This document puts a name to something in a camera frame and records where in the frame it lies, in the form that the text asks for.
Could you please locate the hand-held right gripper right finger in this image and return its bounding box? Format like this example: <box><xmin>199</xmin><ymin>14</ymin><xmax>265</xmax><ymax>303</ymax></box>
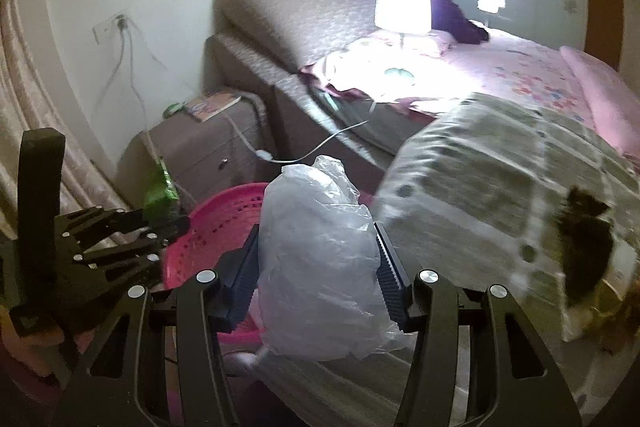
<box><xmin>372</xmin><ymin>221</ymin><xmax>583</xmax><ymax>427</ymax></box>

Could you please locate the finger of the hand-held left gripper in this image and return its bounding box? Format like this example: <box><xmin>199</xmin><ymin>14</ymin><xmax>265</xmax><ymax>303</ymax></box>
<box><xmin>75</xmin><ymin>247</ymin><xmax>168</xmax><ymax>294</ymax></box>
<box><xmin>55</xmin><ymin>206</ymin><xmax>192</xmax><ymax>254</ymax></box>

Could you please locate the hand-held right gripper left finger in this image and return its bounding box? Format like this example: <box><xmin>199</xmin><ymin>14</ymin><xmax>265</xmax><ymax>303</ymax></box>
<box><xmin>52</xmin><ymin>223</ymin><xmax>261</xmax><ymax>427</ymax></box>

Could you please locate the pink plastic basket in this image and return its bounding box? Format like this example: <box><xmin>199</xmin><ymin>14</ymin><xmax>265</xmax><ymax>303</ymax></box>
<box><xmin>162</xmin><ymin>182</ymin><xmax>375</xmax><ymax>349</ymax></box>

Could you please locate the clear plastic bag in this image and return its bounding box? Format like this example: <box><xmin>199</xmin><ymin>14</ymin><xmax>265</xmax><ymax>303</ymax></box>
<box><xmin>257</xmin><ymin>154</ymin><xmax>417</xmax><ymax>363</ymax></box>

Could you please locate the dark furry clump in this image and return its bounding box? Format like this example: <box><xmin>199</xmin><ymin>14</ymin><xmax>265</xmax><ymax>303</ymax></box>
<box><xmin>554</xmin><ymin>186</ymin><xmax>617</xmax><ymax>309</ymax></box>

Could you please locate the brown nightstand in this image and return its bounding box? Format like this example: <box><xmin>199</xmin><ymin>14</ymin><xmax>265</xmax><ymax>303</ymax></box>
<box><xmin>117</xmin><ymin>92</ymin><xmax>275</xmax><ymax>219</ymax></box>

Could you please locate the grey checked quilt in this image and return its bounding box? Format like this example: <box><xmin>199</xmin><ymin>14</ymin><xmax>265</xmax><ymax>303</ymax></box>
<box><xmin>375</xmin><ymin>92</ymin><xmax>640</xmax><ymax>344</ymax></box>

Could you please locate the colourful book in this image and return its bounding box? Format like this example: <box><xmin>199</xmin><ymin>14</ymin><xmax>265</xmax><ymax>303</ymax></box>
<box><xmin>186</xmin><ymin>92</ymin><xmax>242</xmax><ymax>123</ymax></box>

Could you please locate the pink floral bedsheet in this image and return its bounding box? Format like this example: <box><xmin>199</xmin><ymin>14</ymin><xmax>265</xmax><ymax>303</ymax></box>
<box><xmin>300</xmin><ymin>27</ymin><xmax>601</xmax><ymax>128</ymax></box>

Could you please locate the small pink floral pillow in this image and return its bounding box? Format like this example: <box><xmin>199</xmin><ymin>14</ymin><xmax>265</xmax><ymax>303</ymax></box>
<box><xmin>360</xmin><ymin>29</ymin><xmax>454</xmax><ymax>58</ymax></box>

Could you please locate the brown padded bed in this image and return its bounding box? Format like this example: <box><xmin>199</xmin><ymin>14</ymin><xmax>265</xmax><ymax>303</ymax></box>
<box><xmin>202</xmin><ymin>0</ymin><xmax>441</xmax><ymax>198</ymax></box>

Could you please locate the dark purple clothing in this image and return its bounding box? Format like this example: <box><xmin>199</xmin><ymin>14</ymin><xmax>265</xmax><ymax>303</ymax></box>
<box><xmin>385</xmin><ymin>0</ymin><xmax>492</xmax><ymax>44</ymax></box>

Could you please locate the white table lamp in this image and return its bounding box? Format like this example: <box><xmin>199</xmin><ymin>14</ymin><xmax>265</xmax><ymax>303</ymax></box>
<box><xmin>374</xmin><ymin>0</ymin><xmax>432</xmax><ymax>85</ymax></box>

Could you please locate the plain pink pillow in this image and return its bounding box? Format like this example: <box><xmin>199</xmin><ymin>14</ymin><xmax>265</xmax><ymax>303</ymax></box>
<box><xmin>559</xmin><ymin>46</ymin><xmax>640</xmax><ymax>158</ymax></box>

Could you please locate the brown wooden door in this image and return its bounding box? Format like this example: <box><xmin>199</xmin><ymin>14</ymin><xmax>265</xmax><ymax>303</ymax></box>
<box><xmin>584</xmin><ymin>0</ymin><xmax>624</xmax><ymax>72</ymax></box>

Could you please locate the white socket cable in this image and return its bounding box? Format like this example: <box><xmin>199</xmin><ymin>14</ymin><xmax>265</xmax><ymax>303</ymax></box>
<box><xmin>120</xmin><ymin>24</ymin><xmax>155</xmax><ymax>158</ymax></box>

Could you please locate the white cable with switch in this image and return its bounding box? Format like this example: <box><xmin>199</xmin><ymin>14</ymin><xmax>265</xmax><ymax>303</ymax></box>
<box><xmin>222</xmin><ymin>91</ymin><xmax>375</xmax><ymax>164</ymax></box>

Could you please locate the dark power cable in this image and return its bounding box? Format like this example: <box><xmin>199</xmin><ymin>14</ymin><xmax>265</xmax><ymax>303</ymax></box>
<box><xmin>96</xmin><ymin>21</ymin><xmax>169</xmax><ymax>108</ymax></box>

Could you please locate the white wall socket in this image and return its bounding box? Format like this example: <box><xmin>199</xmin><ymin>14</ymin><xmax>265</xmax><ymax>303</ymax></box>
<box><xmin>92</xmin><ymin>11</ymin><xmax>129</xmax><ymax>44</ymax></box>

